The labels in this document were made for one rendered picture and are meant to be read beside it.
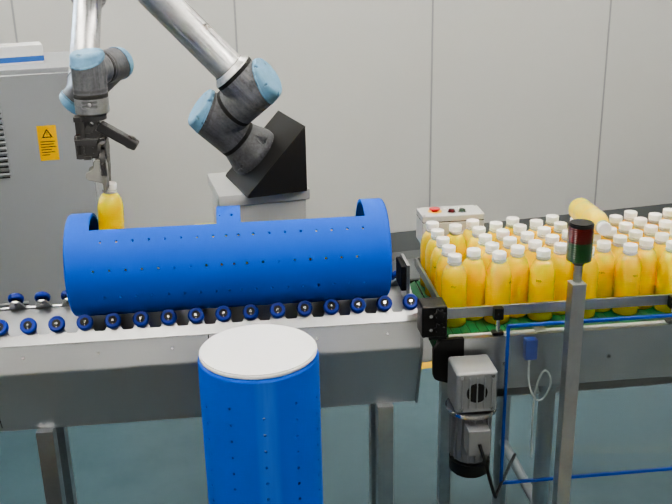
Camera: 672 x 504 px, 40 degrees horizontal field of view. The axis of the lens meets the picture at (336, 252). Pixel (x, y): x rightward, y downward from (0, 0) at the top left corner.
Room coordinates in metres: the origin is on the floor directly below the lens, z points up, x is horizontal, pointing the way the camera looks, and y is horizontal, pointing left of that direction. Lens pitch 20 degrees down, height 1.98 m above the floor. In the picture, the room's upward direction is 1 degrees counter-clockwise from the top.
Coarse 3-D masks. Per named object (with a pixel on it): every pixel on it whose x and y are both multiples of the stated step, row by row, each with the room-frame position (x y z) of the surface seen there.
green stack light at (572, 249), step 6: (570, 246) 2.14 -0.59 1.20; (576, 246) 2.13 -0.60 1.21; (582, 246) 2.12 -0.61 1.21; (588, 246) 2.13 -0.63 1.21; (570, 252) 2.14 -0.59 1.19; (576, 252) 2.13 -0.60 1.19; (582, 252) 2.13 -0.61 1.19; (588, 252) 2.13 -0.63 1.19; (570, 258) 2.14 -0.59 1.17; (576, 258) 2.13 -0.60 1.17; (582, 258) 2.12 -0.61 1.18; (588, 258) 2.13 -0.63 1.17
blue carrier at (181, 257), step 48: (96, 240) 2.29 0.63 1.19; (144, 240) 2.29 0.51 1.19; (192, 240) 2.30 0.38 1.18; (240, 240) 2.31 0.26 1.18; (288, 240) 2.32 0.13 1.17; (336, 240) 2.33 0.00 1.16; (384, 240) 2.34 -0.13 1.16; (96, 288) 2.24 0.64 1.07; (144, 288) 2.26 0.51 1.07; (192, 288) 2.27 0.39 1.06; (240, 288) 2.29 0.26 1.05; (288, 288) 2.31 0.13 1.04; (336, 288) 2.33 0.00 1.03; (384, 288) 2.35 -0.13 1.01
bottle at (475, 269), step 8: (480, 256) 2.40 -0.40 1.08; (464, 264) 2.39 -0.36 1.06; (472, 264) 2.38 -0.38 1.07; (480, 264) 2.38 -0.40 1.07; (472, 272) 2.37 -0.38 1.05; (480, 272) 2.37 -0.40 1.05; (472, 280) 2.37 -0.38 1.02; (480, 280) 2.37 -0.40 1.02; (472, 288) 2.37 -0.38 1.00; (480, 288) 2.37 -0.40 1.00; (472, 296) 2.37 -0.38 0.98; (480, 296) 2.37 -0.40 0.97; (472, 304) 2.37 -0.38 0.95; (480, 304) 2.37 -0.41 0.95; (472, 320) 2.37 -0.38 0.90
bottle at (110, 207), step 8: (112, 192) 2.42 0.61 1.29; (104, 200) 2.41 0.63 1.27; (112, 200) 2.42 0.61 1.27; (120, 200) 2.44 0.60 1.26; (104, 208) 2.41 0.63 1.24; (112, 208) 2.41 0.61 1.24; (120, 208) 2.43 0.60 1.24; (104, 216) 2.41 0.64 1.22; (112, 216) 2.41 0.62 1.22; (120, 216) 2.42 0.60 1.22; (104, 224) 2.41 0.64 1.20; (112, 224) 2.41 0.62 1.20; (120, 224) 2.42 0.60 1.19
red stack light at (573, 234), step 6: (570, 228) 2.14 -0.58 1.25; (594, 228) 2.15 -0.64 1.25; (570, 234) 2.14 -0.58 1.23; (576, 234) 2.13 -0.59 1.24; (582, 234) 2.12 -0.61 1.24; (588, 234) 2.13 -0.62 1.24; (570, 240) 2.14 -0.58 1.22; (576, 240) 2.13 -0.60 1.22; (582, 240) 2.12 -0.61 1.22; (588, 240) 2.13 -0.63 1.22
